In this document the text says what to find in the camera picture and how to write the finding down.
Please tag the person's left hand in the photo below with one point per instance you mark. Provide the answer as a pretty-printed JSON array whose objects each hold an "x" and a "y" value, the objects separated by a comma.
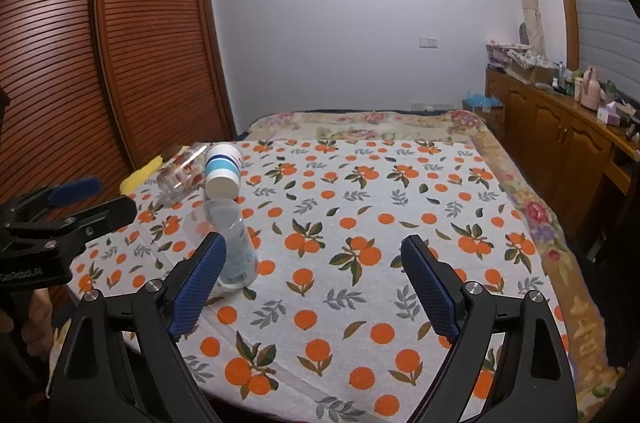
[{"x": 39, "y": 323}]

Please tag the cardboard box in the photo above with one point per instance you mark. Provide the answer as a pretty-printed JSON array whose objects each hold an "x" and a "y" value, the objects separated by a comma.
[{"x": 539, "y": 74}]

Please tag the floral bed blanket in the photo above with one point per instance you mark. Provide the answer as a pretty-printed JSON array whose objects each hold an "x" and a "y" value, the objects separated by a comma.
[{"x": 380, "y": 125}]

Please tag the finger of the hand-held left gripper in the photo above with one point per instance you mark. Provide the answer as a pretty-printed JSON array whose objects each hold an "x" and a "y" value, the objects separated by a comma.
[
  {"x": 100, "y": 217},
  {"x": 75, "y": 191}
]

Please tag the grey window blind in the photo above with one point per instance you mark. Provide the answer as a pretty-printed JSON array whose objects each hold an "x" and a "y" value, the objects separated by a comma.
[{"x": 600, "y": 13}]

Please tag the clear plastic cup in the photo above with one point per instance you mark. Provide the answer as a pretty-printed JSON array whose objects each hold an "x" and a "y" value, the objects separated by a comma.
[{"x": 241, "y": 253}]

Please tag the white cup with blue stripes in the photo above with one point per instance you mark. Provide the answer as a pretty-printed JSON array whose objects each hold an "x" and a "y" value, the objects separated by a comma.
[{"x": 222, "y": 168}]

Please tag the pink tissue box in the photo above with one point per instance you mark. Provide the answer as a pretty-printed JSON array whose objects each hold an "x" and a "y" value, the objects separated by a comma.
[{"x": 611, "y": 113}]

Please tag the blue plastic bag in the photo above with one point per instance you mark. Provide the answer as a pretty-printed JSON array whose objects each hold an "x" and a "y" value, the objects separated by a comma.
[{"x": 482, "y": 101}]

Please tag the white wall socket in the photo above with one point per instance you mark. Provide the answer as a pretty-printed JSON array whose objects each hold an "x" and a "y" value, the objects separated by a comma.
[{"x": 430, "y": 105}]

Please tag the glass cup with red print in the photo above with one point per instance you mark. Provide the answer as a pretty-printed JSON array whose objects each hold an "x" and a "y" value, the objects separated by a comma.
[{"x": 180, "y": 178}]

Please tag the wooden slatted wardrobe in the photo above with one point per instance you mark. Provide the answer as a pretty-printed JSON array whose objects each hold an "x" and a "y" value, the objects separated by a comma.
[{"x": 150, "y": 28}]

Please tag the yellow cloth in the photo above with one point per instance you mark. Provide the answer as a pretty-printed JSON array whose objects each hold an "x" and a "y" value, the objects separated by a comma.
[{"x": 140, "y": 175}]

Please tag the white wall switch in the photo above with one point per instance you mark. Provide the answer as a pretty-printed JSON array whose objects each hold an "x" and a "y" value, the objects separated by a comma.
[{"x": 427, "y": 41}]

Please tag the wooden sideboard cabinet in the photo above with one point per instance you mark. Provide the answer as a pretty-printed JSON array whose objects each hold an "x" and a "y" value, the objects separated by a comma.
[{"x": 550, "y": 128}]

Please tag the pink thermos jug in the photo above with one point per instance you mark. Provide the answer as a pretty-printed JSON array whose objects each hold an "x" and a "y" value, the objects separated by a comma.
[{"x": 591, "y": 90}]

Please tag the orange fruit print blanket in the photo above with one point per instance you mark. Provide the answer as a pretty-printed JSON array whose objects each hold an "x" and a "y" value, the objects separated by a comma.
[{"x": 350, "y": 183}]

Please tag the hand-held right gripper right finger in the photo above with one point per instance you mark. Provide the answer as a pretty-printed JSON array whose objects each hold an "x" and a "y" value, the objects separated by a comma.
[{"x": 427, "y": 275}]

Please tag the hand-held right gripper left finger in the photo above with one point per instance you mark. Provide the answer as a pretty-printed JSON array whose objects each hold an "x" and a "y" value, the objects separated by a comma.
[{"x": 202, "y": 275}]

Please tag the pile of floral cloths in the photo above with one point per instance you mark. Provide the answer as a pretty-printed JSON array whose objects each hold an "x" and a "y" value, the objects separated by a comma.
[{"x": 500, "y": 53}]

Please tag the green bottle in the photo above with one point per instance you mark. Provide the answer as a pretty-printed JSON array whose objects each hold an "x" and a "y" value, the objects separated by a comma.
[{"x": 609, "y": 90}]

